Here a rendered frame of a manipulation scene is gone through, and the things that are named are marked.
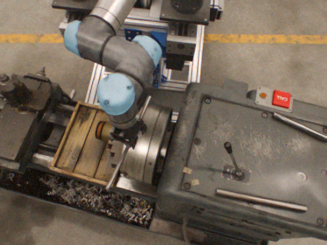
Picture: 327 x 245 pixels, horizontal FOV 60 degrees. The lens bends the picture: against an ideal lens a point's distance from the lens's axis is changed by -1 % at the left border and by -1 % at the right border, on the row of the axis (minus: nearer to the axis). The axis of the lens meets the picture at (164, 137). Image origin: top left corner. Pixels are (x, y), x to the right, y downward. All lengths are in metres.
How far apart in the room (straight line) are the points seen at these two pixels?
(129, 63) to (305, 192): 0.69
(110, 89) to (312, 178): 0.72
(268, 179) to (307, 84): 1.96
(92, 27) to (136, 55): 0.13
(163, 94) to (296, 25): 1.61
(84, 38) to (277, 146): 0.69
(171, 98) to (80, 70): 0.91
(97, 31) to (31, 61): 2.22
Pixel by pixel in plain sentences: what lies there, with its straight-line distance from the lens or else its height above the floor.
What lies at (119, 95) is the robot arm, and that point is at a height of 1.65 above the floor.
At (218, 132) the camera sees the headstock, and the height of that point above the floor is 1.25.
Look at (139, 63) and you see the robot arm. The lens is 0.63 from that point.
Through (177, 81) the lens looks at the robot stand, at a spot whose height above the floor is 0.23.
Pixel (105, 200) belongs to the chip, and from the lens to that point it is 1.61.
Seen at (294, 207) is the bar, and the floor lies 1.28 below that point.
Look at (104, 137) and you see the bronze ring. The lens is 1.13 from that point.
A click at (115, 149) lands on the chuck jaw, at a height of 1.11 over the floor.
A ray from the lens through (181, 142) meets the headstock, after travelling 0.96.
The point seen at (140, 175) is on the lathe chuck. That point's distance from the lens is 1.04.
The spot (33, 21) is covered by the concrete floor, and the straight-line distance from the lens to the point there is 3.17.
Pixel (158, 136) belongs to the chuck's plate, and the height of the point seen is 1.24.
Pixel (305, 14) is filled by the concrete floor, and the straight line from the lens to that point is 3.39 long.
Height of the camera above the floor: 2.14
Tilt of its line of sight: 69 degrees down
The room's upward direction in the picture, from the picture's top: 4 degrees clockwise
